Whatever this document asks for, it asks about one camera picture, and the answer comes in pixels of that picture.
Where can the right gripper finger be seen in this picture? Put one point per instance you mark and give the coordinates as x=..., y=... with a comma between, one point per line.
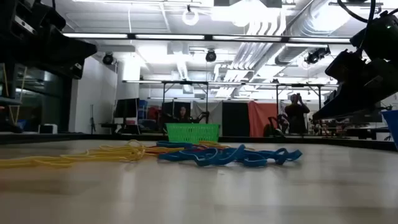
x=354, y=99

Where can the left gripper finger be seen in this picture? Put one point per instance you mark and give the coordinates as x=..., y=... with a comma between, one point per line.
x=71, y=48
x=62, y=67

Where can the yellow rubber band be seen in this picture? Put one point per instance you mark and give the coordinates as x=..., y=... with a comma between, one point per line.
x=214, y=144
x=136, y=151
x=102, y=154
x=31, y=162

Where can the background black robot arm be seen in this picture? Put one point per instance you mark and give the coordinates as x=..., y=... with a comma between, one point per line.
x=202, y=116
x=276, y=126

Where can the blue plastic mesh basket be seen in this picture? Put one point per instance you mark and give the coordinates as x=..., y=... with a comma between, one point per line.
x=392, y=127

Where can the person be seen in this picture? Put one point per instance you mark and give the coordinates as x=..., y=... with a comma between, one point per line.
x=183, y=113
x=297, y=118

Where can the black tripod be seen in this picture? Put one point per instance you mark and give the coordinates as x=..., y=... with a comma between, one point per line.
x=92, y=121

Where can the white box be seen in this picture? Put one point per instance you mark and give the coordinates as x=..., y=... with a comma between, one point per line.
x=47, y=128

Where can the blue storage bins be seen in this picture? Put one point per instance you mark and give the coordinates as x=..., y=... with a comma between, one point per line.
x=143, y=109

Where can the red backdrop curtain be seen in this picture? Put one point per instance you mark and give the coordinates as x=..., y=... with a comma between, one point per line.
x=261, y=118

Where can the overhead LED light bar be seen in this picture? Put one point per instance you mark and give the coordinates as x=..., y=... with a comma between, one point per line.
x=171, y=37

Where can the black backdrop panel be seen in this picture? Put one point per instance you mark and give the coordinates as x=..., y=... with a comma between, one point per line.
x=234, y=118

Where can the grey backdrop cloth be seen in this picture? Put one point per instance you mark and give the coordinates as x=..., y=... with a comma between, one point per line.
x=214, y=109

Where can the green plastic mesh basket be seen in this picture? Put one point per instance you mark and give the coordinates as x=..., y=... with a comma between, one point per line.
x=192, y=133

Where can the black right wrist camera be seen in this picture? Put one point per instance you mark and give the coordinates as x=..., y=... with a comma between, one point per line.
x=343, y=67

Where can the black ceiling-mounted camera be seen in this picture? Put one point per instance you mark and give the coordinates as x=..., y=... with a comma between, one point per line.
x=108, y=59
x=317, y=55
x=211, y=56

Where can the black background rig frame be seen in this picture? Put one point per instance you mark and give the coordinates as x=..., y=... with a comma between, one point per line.
x=277, y=96
x=206, y=102

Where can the black aluminium table frame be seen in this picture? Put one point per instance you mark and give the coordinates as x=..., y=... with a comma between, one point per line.
x=280, y=140

